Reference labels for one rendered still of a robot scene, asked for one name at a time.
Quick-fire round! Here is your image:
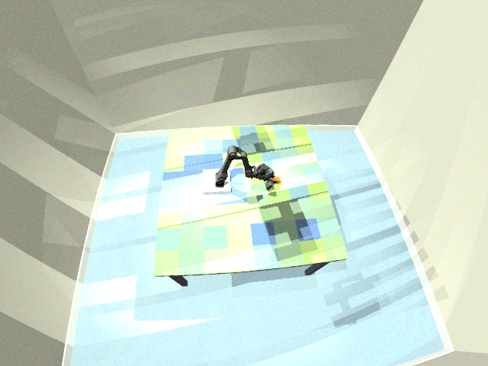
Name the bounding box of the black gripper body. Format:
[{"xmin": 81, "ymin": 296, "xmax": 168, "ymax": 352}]
[{"xmin": 259, "ymin": 173, "xmax": 273, "ymax": 190}]

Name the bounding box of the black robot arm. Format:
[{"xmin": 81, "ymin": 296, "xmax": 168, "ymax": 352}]
[{"xmin": 214, "ymin": 145, "xmax": 275, "ymax": 188}]

